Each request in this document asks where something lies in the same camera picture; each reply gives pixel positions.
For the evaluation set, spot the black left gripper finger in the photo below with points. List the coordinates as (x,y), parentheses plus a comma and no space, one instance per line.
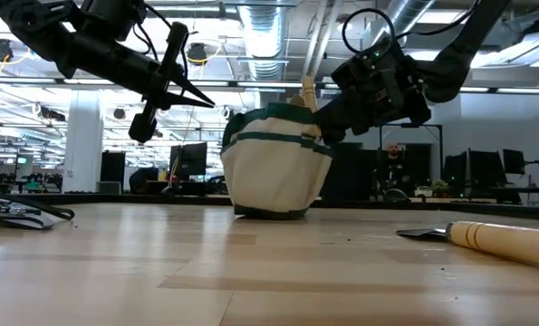
(183,102)
(192,87)

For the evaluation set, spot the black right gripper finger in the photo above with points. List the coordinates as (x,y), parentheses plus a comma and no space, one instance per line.
(346,131)
(341,113)

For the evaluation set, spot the beige green canvas gardening bag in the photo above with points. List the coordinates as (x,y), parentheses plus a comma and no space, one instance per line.
(273,176)

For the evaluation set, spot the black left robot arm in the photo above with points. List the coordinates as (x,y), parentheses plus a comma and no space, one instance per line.
(29,27)

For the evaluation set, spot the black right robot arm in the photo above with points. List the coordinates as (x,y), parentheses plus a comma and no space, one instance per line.
(468,45)

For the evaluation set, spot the person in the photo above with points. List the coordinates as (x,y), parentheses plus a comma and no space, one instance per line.
(144,180)
(392,163)

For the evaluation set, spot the black computer monitor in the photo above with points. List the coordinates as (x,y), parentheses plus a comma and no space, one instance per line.
(188,159)
(455,174)
(513,160)
(487,169)

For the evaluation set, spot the black beam with light strips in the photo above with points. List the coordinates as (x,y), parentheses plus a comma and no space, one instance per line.
(269,84)

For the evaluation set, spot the white column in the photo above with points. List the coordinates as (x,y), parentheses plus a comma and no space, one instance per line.
(83,149)

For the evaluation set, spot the black cabinet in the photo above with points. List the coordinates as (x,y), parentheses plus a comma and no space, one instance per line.
(112,168)

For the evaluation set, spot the small green potted plant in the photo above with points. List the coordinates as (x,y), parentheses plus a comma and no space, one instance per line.
(440,186)

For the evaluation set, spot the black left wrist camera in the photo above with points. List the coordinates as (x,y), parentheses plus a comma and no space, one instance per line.
(110,16)

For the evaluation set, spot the black station frame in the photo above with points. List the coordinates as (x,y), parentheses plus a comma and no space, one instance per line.
(436,126)

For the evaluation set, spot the silver spiral air duct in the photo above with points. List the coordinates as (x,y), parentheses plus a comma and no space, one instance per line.
(409,13)
(262,41)

